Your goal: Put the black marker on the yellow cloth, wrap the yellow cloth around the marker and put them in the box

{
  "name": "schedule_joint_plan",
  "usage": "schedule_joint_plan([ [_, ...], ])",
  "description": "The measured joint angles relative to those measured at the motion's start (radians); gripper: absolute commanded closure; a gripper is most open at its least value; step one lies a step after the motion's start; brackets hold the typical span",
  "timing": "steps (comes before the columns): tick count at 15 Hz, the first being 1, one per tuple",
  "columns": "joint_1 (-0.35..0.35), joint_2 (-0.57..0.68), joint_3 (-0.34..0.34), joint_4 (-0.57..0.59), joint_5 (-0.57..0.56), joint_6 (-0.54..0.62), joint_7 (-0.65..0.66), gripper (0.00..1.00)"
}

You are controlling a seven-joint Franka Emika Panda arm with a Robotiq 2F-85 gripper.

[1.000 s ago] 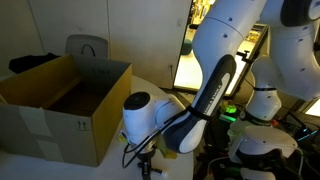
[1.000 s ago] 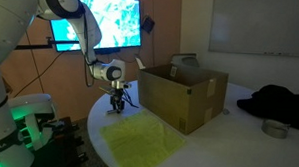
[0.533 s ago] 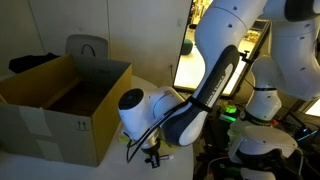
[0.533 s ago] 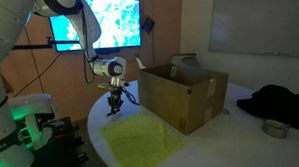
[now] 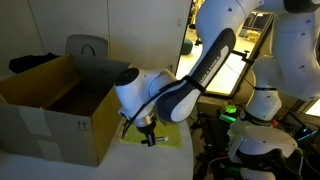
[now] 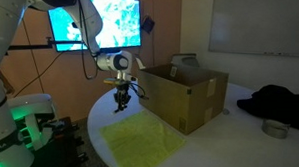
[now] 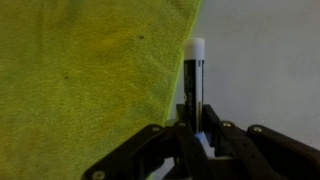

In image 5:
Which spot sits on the green lit device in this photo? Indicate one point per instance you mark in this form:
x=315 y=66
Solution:
x=229 y=109

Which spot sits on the black garment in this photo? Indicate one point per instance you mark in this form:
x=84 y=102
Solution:
x=30 y=61

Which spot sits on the black marker with white cap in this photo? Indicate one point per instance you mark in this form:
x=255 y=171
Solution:
x=162 y=138

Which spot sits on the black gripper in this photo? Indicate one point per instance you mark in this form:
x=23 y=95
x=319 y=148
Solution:
x=148 y=130

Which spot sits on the teal round stool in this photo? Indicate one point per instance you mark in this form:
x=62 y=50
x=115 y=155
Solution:
x=186 y=46

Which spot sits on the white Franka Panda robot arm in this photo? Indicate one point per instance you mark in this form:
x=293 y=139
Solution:
x=293 y=50

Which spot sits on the open cardboard box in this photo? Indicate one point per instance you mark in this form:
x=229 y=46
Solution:
x=50 y=133

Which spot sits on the grey plastic chair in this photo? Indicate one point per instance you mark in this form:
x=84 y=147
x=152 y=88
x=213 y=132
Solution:
x=86 y=45

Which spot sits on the black robot mounting cart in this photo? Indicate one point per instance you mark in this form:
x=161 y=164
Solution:
x=210 y=133

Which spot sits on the yellow terry cloth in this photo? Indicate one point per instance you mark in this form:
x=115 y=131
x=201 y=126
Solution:
x=171 y=136

